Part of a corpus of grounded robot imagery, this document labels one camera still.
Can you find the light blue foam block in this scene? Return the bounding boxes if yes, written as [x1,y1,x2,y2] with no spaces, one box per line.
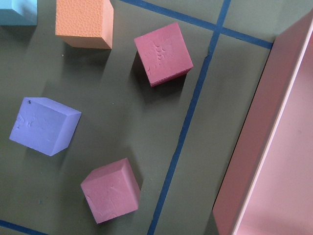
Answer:
[0,0,38,26]

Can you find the red foam block upper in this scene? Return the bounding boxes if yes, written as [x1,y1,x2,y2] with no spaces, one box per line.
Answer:
[134,23,194,87]

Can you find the red foam block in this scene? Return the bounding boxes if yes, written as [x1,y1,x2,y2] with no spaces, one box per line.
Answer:
[134,23,194,87]
[81,158,140,224]

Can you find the red foam block lower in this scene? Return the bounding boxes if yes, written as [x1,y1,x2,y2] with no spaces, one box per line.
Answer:
[81,158,140,224]

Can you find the purple foam block right side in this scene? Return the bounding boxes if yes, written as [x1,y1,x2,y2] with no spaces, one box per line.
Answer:
[9,97,82,156]

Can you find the orange foam block right side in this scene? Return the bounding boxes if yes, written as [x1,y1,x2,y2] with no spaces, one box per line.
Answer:
[55,0,113,49]

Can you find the pink plastic bin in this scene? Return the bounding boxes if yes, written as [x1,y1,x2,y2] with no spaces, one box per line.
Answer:
[213,12,313,235]

